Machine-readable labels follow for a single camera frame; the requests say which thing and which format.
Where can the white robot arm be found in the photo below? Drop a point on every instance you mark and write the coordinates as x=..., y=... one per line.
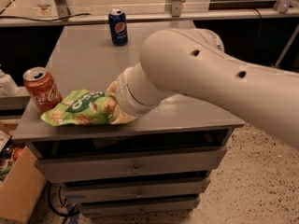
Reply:
x=192, y=62

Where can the middle drawer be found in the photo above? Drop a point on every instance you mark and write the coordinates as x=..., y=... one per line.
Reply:
x=137, y=190

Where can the green rice chip bag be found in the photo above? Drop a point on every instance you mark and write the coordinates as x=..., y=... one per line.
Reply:
x=82, y=107

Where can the drawer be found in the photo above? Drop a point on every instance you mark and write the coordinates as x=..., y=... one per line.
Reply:
x=157, y=162
x=140, y=207
x=137, y=190

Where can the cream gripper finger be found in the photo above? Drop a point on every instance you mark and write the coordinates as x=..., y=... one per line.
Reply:
x=111, y=90
x=120, y=117

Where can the bottom drawer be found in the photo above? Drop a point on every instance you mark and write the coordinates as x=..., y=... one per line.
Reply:
x=140, y=207

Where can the white bottle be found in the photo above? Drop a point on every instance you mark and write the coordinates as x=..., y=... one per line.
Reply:
x=8, y=84

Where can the cardboard box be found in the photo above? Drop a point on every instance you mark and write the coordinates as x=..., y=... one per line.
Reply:
x=21, y=189

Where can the top drawer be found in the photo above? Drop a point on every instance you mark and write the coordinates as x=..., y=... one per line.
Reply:
x=157, y=162

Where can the blue pepsi can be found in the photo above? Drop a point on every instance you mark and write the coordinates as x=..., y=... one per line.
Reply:
x=118, y=27

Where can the grey drawer cabinet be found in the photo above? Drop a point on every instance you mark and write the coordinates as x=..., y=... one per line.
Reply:
x=85, y=58

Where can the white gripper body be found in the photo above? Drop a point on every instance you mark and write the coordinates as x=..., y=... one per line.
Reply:
x=123, y=94

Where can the red coca-cola can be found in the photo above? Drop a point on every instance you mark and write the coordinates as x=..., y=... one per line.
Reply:
x=41, y=86

